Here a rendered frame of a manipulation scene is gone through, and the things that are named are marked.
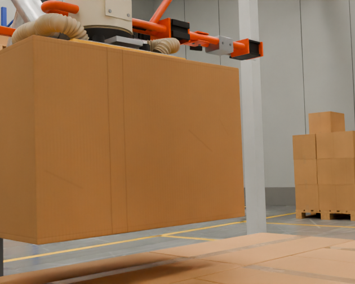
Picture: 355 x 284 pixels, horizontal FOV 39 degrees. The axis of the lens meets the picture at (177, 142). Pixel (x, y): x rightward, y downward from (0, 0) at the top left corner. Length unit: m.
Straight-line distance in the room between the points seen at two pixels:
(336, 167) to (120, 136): 7.16
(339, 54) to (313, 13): 1.14
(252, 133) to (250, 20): 0.97
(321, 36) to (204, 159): 10.32
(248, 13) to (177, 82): 3.34
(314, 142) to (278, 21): 4.48
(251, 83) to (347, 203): 4.10
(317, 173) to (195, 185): 7.08
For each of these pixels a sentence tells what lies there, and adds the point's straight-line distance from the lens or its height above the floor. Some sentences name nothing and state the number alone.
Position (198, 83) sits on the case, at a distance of 1.27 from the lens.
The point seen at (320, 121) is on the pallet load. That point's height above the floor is 1.58.
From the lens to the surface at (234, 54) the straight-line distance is 1.74.
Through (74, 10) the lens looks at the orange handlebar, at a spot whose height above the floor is 1.19.
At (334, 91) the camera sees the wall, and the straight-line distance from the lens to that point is 11.19.
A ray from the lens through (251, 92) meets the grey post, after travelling 4.38.
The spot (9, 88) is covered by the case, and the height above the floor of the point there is 0.97.
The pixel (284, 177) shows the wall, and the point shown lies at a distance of 11.62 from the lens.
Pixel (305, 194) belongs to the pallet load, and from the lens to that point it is 8.39.
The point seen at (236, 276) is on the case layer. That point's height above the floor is 0.54.
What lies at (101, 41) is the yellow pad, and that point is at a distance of 1.21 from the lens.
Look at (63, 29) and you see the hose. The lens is 1.16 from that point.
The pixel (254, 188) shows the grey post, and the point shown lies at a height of 0.64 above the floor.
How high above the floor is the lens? 0.79
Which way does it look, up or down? 3 degrees up
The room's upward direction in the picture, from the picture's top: 2 degrees counter-clockwise
